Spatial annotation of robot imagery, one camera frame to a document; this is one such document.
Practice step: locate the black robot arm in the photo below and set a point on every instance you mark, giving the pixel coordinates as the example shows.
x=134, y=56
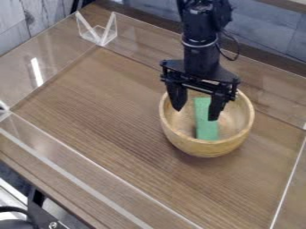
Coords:
x=205, y=17

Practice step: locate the clear acrylic tray wall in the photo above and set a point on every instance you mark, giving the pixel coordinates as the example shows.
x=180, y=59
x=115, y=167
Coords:
x=105, y=201

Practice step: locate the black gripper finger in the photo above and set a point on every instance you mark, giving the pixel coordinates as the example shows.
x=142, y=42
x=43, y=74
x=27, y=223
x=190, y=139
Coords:
x=177, y=92
x=218, y=101

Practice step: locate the wooden bowl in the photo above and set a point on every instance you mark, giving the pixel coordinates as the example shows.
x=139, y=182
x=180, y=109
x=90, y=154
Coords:
x=236, y=123

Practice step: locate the green rectangular stick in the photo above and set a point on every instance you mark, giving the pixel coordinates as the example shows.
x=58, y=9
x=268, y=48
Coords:
x=208, y=128

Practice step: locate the clear acrylic stand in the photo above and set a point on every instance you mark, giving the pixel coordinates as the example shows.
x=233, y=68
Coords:
x=97, y=34

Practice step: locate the black table frame bracket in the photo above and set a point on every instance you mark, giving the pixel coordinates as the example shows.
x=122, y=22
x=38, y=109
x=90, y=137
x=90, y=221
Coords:
x=45, y=219

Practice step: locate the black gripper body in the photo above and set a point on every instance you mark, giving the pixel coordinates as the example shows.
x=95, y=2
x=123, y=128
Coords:
x=200, y=71

